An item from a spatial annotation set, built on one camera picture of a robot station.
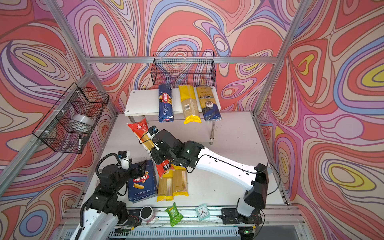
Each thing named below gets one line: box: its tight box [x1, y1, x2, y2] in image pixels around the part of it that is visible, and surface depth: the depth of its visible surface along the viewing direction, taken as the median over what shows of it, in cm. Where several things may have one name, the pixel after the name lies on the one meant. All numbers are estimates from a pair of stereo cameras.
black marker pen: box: [78, 134, 82, 152], surface depth 73 cm
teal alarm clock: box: [195, 203, 211, 221], surface depth 75 cm
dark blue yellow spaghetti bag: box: [196, 85, 222, 122], surface depth 75 cm
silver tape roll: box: [71, 114, 95, 129], surface depth 73 cm
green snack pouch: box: [164, 202, 184, 227], surface depth 75 cm
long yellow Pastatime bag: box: [172, 163, 189, 197], surface depth 84 cm
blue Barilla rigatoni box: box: [128, 159, 157, 204], surface depth 78 cm
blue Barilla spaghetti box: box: [158, 84, 174, 123], surface depth 73 cm
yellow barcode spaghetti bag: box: [178, 85, 202, 125], surface depth 74 cm
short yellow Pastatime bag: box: [156, 170, 174, 202], surface depth 82 cm
